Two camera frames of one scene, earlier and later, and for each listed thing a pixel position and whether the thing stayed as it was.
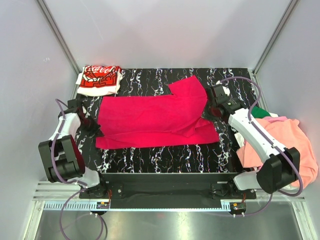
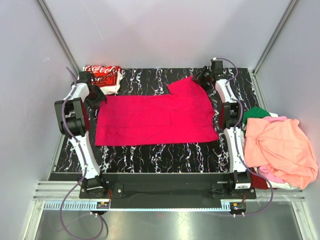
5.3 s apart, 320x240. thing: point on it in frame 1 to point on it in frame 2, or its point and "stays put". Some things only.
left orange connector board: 103,205 stays put
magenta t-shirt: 150,121 stays put
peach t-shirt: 291,134 stays put
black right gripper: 210,110 to 204,75
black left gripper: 92,126 to 97,95
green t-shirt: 258,113 stays put
